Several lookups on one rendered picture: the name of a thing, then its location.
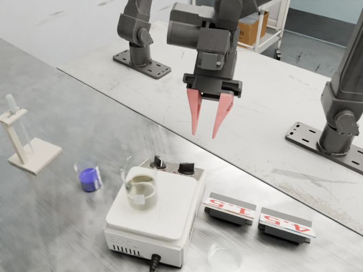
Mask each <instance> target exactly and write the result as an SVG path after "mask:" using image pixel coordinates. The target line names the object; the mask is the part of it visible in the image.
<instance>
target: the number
mask: <svg viewBox="0 0 363 272"><path fill-rule="evenodd" d="M262 220H263V221H266V222H269V223H272V224H275V225H279V226H282V227H285V228H289V229H293V230H296V231H299V232H302V233H305V234H308V235H312V236H314V235H313V233H312V230H311V229H310V228H308V227H304V226H301V225H298V224H295V223H291V222H288V221H284V220H281V219H277V218H275V217H271V216H268V215H264V214H262Z"/></svg>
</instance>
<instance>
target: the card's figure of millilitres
mask: <svg viewBox="0 0 363 272"><path fill-rule="evenodd" d="M206 203H208V204H210V205H214V206H217V207H220V208H223V209H227V210H231V211H233V212H236V213H240V214H244V215H247V216H250V217H253V213H254V211H252V210H248V209H245V208H241V207H238V206H234V205H231V204H228V203H225V202H221V201H218V200H215V199H211V198H209V199H208V200H207V201H206Z"/></svg>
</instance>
